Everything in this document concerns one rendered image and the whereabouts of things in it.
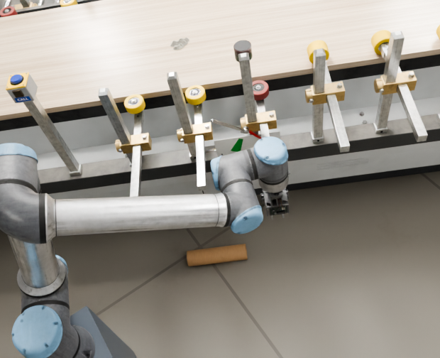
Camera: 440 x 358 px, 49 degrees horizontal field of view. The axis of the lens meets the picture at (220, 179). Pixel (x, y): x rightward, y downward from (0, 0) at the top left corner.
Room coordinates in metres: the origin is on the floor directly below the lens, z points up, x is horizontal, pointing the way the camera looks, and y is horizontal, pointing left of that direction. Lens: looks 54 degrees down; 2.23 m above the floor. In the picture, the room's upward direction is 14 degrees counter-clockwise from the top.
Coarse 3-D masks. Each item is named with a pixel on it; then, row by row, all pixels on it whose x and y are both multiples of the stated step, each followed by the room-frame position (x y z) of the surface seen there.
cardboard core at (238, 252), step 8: (216, 248) 1.16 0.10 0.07; (224, 248) 1.15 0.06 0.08; (232, 248) 1.14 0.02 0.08; (240, 248) 1.13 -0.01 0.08; (192, 256) 1.14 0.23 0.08; (200, 256) 1.13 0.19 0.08; (208, 256) 1.13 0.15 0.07; (216, 256) 1.12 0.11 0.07; (224, 256) 1.11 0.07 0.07; (232, 256) 1.10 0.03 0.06; (240, 256) 1.09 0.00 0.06; (192, 264) 1.12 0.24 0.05; (200, 264) 1.11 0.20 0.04
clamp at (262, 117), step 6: (246, 114) 1.26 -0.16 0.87; (258, 114) 1.24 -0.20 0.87; (264, 114) 1.24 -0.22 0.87; (246, 120) 1.23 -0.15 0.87; (258, 120) 1.21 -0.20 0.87; (264, 120) 1.21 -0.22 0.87; (270, 120) 1.20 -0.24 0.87; (276, 120) 1.20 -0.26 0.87; (252, 126) 1.21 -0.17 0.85; (258, 126) 1.21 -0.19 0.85; (270, 126) 1.20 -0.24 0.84; (276, 126) 1.20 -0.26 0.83
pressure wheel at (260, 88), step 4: (260, 80) 1.38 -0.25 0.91; (256, 84) 1.37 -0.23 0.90; (260, 84) 1.37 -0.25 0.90; (264, 84) 1.36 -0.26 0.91; (256, 88) 1.35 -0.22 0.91; (260, 88) 1.34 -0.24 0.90; (264, 88) 1.34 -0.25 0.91; (268, 88) 1.34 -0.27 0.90; (256, 92) 1.32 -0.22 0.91; (260, 92) 1.32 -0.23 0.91; (264, 92) 1.31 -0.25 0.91; (268, 92) 1.33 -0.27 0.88; (256, 96) 1.31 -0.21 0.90; (260, 96) 1.31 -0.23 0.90; (264, 96) 1.31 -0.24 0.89
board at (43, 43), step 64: (128, 0) 2.16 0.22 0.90; (192, 0) 2.03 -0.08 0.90; (256, 0) 1.90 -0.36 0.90; (320, 0) 1.79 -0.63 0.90; (384, 0) 1.68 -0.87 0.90; (0, 64) 1.91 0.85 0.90; (64, 64) 1.79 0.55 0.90; (128, 64) 1.68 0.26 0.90; (192, 64) 1.58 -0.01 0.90; (256, 64) 1.49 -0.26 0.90
